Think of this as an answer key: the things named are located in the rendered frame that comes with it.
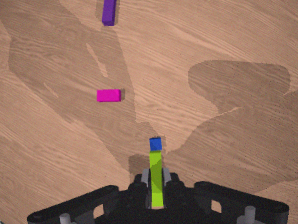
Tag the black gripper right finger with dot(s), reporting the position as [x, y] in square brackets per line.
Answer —
[237, 207]

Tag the magenta block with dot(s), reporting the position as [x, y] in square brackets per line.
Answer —
[109, 95]

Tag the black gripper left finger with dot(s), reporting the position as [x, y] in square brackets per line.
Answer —
[79, 210]

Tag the lime green rod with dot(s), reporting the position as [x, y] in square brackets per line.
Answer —
[156, 178]

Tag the purple rod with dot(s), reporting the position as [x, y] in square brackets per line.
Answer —
[108, 16]

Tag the small blue cube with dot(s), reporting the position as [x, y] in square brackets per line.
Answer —
[155, 144]

